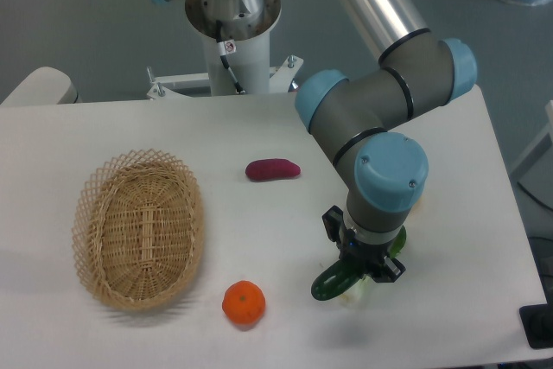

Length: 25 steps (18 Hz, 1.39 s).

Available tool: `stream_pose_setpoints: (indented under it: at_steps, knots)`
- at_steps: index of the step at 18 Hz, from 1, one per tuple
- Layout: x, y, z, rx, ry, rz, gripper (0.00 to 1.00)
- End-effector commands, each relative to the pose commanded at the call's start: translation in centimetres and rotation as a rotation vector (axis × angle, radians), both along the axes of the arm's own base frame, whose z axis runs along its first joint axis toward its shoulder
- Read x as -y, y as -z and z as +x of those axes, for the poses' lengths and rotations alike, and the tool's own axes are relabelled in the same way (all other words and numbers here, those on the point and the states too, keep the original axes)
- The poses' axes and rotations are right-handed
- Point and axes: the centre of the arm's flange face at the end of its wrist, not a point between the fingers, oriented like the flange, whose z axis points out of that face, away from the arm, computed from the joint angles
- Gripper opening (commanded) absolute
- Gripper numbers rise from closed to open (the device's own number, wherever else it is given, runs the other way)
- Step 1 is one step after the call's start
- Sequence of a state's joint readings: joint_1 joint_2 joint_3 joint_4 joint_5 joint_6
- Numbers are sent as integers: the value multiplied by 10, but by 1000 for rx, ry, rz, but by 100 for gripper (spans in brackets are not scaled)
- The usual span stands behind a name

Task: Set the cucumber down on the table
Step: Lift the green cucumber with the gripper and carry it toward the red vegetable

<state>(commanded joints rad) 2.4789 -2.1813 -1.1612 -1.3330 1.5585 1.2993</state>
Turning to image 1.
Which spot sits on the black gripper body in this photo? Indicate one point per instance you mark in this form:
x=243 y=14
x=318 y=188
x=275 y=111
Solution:
x=338 y=224

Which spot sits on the dark green cucumber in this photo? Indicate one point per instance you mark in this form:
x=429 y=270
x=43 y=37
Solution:
x=336 y=280

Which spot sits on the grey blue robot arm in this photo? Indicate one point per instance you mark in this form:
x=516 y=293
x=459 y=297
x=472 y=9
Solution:
x=354 y=122

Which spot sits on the green bok choy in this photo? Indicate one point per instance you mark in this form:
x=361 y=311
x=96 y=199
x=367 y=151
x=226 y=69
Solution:
x=378 y=264

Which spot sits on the orange tangerine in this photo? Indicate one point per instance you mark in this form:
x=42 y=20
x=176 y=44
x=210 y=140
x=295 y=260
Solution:
x=244 y=303

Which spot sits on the purple sweet potato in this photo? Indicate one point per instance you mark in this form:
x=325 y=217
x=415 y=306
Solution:
x=272 y=169

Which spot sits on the black device at table edge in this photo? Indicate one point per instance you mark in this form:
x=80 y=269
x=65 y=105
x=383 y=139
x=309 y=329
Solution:
x=537 y=324

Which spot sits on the white furniture at right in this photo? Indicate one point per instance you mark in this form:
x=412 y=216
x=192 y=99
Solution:
x=533 y=151

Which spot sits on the woven wicker basket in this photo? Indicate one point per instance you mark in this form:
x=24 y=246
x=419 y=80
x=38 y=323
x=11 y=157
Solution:
x=138 y=230

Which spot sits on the white chair back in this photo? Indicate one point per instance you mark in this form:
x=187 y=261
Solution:
x=44 y=86

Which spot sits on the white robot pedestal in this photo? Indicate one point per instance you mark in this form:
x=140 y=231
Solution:
x=235 y=37

